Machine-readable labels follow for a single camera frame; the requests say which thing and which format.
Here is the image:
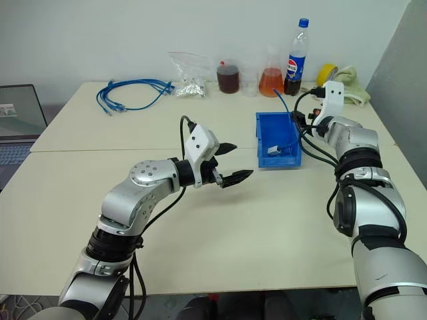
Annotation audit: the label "Pepsi cola bottle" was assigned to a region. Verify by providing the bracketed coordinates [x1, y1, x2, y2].
[283, 17, 311, 97]

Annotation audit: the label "flask with orange liquid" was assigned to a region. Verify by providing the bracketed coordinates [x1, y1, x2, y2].
[258, 45, 285, 99]

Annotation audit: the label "pale green towel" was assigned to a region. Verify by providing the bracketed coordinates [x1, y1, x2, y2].
[333, 65, 372, 108]

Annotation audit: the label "clear bag of connectors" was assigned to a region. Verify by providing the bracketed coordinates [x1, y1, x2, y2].
[167, 51, 209, 99]

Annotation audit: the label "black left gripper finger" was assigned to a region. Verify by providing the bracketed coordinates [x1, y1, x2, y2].
[218, 142, 239, 156]
[220, 169, 256, 191]

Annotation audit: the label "blue plastic storage bin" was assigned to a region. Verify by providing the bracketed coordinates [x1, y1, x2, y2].
[254, 111, 305, 171]

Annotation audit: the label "white floor cables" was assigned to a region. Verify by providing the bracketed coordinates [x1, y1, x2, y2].
[0, 293, 45, 320]

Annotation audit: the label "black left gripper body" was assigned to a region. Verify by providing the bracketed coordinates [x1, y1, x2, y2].
[200, 156, 224, 187]

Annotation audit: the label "yellow tape roll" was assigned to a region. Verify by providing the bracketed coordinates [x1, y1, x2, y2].
[316, 63, 340, 87]

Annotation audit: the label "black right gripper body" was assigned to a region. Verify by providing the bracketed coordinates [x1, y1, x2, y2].
[302, 111, 318, 137]

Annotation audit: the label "empty clear beaker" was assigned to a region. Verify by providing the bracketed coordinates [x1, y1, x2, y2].
[240, 65, 260, 98]

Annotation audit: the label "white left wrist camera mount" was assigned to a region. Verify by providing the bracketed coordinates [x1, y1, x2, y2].
[184, 124, 220, 189]

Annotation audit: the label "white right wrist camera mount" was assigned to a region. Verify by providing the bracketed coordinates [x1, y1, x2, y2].
[313, 80, 346, 127]

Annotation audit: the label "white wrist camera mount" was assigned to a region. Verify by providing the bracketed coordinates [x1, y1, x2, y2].
[184, 124, 220, 189]
[313, 80, 346, 127]

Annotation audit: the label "beaker with dark red liquid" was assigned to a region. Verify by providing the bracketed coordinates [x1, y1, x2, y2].
[216, 59, 242, 95]

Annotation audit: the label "dark rounded shape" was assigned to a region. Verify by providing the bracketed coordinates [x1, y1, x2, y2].
[175, 294, 218, 320]

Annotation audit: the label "grey laptop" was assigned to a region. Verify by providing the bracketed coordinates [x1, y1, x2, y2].
[0, 83, 49, 193]

